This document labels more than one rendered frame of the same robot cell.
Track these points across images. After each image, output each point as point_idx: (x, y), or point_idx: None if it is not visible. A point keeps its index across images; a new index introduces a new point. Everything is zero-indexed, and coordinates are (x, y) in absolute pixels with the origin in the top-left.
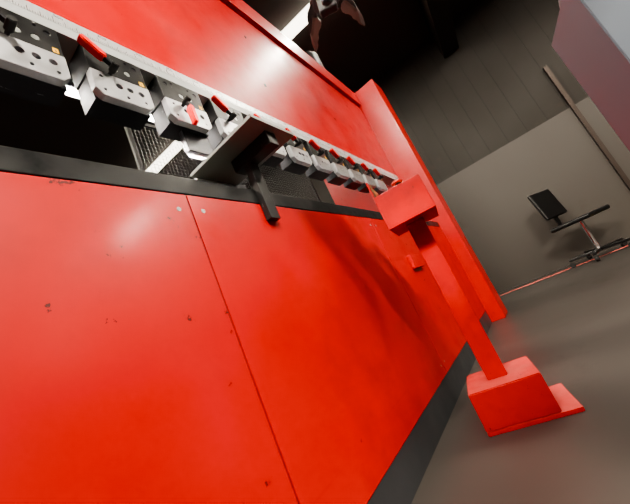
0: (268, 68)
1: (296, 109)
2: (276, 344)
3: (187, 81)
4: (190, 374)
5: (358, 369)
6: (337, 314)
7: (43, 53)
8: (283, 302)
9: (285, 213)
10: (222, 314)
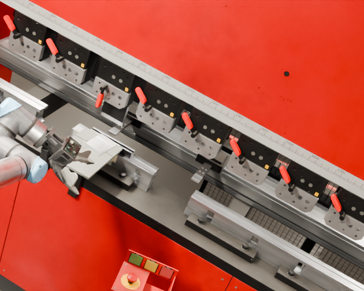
0: (343, 45)
1: (338, 118)
2: (28, 227)
3: (132, 63)
4: None
5: (69, 279)
6: (80, 257)
7: (32, 45)
8: (45, 222)
9: (92, 198)
10: (11, 200)
